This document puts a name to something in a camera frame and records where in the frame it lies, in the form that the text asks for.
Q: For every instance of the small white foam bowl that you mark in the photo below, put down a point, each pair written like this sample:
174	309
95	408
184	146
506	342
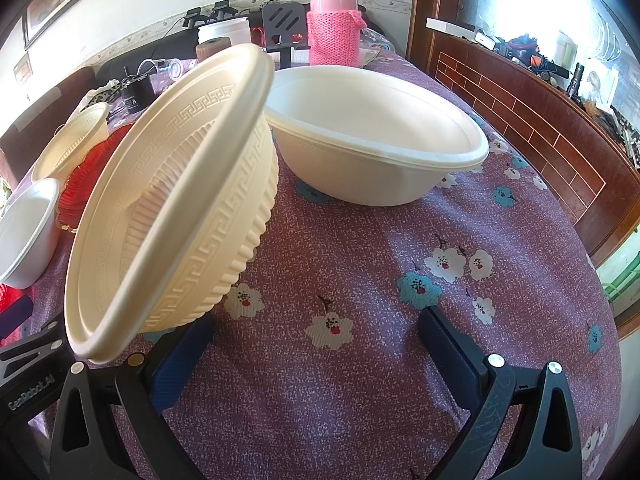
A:
29	234

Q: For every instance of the black cylindrical motor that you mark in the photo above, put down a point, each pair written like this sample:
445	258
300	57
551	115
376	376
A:
137	93

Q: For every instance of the black sofa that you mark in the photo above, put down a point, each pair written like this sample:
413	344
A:
180	45

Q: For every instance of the cream patterned bowl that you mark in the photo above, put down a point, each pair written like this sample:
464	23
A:
178	210
71	144

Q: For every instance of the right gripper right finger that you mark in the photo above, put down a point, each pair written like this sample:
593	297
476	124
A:
544	443

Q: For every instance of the brown armchair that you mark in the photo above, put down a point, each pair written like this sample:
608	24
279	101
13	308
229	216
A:
30	132

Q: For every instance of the large white foam bowl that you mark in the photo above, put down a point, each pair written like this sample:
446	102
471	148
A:
368	138

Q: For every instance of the red scalloped plate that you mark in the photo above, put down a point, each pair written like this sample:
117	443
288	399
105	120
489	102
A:
82	180

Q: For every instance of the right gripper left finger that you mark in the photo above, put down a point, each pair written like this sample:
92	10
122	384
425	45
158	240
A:
86	442

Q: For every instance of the purple floral tablecloth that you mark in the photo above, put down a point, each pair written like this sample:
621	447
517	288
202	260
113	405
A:
316	370

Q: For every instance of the leopard print cloth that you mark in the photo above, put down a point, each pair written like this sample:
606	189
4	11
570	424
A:
107	93

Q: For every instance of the clear plastic cup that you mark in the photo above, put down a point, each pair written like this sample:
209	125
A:
171	67

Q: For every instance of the white plastic jar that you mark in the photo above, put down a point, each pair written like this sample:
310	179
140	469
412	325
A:
237	30

